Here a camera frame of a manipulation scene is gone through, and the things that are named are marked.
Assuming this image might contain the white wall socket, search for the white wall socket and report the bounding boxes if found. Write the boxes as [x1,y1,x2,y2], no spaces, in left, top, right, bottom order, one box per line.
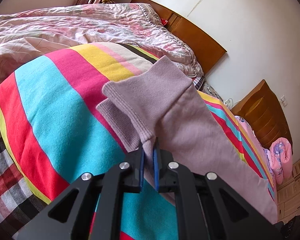
[280,95,288,107]

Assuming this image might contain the light wood wardrobe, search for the light wood wardrobe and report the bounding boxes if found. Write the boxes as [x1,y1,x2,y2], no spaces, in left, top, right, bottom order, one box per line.
[277,160,300,223]

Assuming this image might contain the pink bed sheet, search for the pink bed sheet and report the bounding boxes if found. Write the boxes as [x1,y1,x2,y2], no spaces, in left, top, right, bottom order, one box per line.
[235,115,276,183]

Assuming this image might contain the bedside table with cloth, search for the bedside table with cloth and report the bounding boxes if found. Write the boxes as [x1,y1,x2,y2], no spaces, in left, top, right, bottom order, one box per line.
[200,81,224,102]

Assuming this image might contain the rainbow striped blanket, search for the rainbow striped blanket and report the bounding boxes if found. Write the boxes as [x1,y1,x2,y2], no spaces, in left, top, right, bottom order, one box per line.
[0,42,276,239]

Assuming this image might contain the pink floral quilt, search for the pink floral quilt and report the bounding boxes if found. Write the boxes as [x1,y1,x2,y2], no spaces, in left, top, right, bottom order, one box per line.
[0,3,204,88]

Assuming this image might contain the rolled pink floral duvet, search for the rolled pink floral duvet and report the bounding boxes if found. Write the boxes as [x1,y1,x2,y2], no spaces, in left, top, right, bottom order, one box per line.
[268,137,293,185]

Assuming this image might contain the white power strip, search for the white power strip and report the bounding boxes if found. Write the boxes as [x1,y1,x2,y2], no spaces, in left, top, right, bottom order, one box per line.
[224,99,233,108]

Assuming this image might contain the right wooden headboard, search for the right wooden headboard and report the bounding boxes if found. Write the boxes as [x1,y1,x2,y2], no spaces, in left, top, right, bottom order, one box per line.
[231,80,293,148]

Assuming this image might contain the left wooden headboard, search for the left wooden headboard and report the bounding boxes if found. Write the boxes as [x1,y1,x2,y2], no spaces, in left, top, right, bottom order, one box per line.
[131,0,226,74]

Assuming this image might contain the mauve sweatpants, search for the mauve sweatpants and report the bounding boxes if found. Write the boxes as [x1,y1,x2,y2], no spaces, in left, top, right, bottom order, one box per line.
[97,57,277,223]

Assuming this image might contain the wooden headboard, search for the wooden headboard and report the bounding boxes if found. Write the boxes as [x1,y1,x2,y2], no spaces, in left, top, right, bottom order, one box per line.
[231,80,293,148]
[131,0,226,74]

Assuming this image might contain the red object at headboard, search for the red object at headboard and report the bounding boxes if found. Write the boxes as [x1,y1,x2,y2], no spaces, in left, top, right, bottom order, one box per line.
[160,18,169,27]

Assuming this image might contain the plaid checked bed sheet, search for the plaid checked bed sheet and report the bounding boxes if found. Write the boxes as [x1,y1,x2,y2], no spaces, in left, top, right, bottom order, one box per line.
[0,134,46,239]

